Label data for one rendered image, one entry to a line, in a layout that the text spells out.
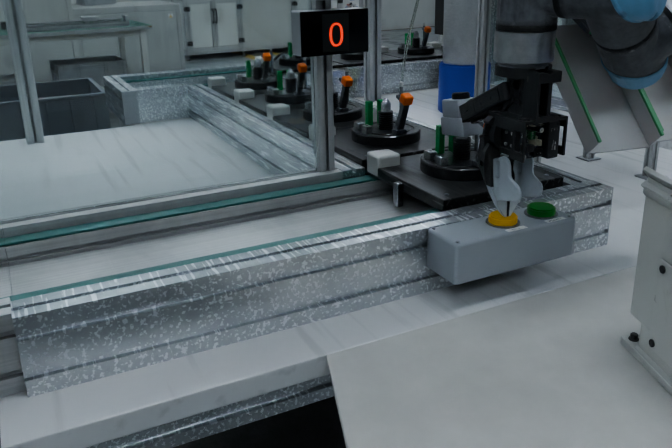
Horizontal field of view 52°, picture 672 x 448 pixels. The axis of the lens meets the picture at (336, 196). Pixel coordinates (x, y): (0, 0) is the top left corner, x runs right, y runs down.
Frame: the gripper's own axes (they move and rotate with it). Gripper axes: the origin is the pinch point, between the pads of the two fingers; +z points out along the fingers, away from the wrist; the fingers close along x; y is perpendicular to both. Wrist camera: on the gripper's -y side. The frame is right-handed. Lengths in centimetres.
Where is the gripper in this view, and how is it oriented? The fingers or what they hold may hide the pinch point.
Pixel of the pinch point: (503, 205)
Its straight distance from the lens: 99.7
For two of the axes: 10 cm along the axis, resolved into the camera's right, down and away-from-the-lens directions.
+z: 0.2, 9.4, 3.3
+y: 4.5, 2.8, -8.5
